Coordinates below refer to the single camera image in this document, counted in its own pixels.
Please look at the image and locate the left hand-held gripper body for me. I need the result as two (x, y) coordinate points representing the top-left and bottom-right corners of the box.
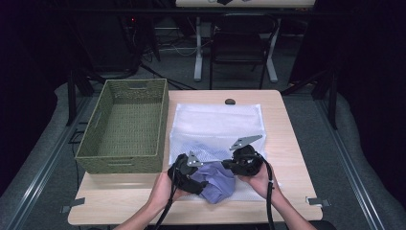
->
(168, 150), (204, 190)

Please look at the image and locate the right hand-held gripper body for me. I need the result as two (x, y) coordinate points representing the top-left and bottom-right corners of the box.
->
(229, 134), (264, 176)

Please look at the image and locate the lavender shirt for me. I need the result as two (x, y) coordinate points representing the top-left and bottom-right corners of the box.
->
(188, 143), (237, 205)

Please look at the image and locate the white mesh laundry bag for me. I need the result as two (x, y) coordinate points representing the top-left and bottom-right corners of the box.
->
(168, 103), (282, 203)

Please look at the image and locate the person's right hand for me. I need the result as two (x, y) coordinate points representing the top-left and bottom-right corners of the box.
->
(238, 164), (282, 200)

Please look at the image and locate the person's left hand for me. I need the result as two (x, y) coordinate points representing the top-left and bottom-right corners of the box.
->
(148, 172), (192, 209)

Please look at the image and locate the green woven basket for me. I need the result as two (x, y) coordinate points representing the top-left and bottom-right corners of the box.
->
(75, 78), (170, 175)

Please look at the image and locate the white-legged desk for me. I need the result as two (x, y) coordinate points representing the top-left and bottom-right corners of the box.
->
(175, 0), (316, 84)

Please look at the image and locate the black metal stand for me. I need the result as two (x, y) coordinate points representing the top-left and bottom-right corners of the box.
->
(65, 68), (97, 127)
(281, 65), (339, 130)

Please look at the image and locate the black folding chair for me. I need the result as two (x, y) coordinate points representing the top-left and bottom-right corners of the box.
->
(209, 12), (280, 90)

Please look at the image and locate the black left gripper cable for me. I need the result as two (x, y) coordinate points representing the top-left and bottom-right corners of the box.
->
(153, 166), (180, 230)

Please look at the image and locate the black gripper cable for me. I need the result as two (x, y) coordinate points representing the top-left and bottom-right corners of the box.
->
(153, 166), (180, 230)
(257, 152), (276, 230)

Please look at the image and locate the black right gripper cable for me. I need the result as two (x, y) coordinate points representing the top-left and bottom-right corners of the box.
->
(257, 152), (276, 230)

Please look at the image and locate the grey metal table bracket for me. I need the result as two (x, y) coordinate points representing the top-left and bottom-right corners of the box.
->
(60, 196), (86, 215)
(305, 195), (332, 208)

